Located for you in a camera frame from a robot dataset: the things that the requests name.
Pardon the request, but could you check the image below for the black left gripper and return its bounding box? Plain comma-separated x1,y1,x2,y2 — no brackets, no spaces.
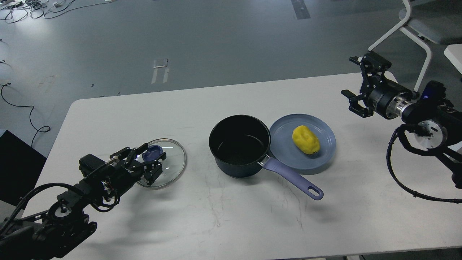
106,143,167,191

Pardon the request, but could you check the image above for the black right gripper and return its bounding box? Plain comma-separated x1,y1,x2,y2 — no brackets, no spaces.
340,51,413,120

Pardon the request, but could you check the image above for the glass pot lid blue knob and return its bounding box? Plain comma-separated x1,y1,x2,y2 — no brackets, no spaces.
135,138,187,190

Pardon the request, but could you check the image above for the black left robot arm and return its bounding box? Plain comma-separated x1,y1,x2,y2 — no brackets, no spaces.
1,143,167,260

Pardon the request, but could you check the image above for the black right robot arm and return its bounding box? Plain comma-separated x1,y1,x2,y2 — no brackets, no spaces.
341,51,461,204

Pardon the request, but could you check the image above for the white table corner right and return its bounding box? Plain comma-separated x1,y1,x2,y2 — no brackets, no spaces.
443,43,462,74

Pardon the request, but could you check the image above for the dark blue saucepan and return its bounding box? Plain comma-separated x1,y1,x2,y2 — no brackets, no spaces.
209,114,324,200

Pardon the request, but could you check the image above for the blue round plate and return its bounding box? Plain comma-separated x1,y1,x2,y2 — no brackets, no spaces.
270,113,336,172

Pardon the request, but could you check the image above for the black box at left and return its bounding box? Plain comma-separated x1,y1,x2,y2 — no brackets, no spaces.
0,129,47,206

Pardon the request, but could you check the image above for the white frame grey chair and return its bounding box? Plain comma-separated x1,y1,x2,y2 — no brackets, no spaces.
368,0,462,92

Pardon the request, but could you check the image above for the black floor cable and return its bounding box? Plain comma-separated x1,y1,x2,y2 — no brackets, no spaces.
0,83,51,148

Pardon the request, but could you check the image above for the cable bundle on floor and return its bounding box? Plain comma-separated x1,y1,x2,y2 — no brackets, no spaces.
0,0,117,24

